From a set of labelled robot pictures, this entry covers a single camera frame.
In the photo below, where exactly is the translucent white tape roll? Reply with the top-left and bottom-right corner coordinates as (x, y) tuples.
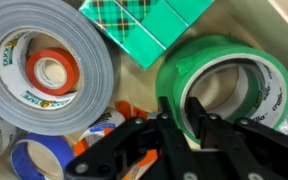
(0, 106), (18, 161)

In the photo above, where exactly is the green tape roll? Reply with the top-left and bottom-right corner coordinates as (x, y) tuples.
(154, 34), (288, 145)

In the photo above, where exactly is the blue tape roll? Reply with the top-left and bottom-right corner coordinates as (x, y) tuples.
(9, 133), (76, 180)

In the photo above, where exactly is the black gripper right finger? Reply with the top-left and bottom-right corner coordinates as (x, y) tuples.
(185, 96), (288, 180)

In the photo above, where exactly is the green plaid tape box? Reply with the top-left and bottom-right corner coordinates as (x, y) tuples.
(78, 0), (216, 70)

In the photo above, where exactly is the orange tape roll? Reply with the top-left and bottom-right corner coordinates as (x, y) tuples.
(73, 109), (127, 158)

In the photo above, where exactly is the small red tape roll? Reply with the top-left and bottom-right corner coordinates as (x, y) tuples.
(25, 47), (81, 97)

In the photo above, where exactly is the large gray duct tape roll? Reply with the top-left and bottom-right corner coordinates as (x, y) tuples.
(0, 0), (115, 137)

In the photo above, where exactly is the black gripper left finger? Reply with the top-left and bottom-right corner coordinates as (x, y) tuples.
(63, 95), (202, 180)

